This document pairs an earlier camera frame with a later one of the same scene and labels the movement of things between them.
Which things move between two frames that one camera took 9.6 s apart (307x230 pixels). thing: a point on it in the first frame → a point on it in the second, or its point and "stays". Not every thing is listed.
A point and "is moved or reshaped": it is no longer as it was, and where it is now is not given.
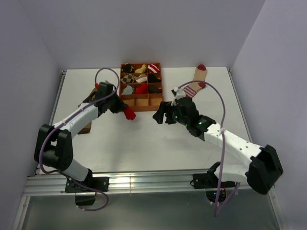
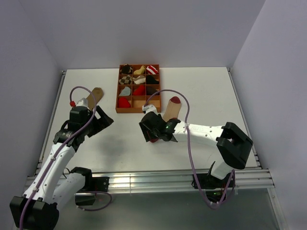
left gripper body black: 115,104 → 97,124
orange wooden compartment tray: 141,86 stays
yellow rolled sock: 142,70 stays
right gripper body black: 173,116 → 153,133
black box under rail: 85,200 stays
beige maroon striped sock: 200,74 is moved or reshaped
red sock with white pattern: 129,113 is moved or reshaped
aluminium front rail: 125,181 stays
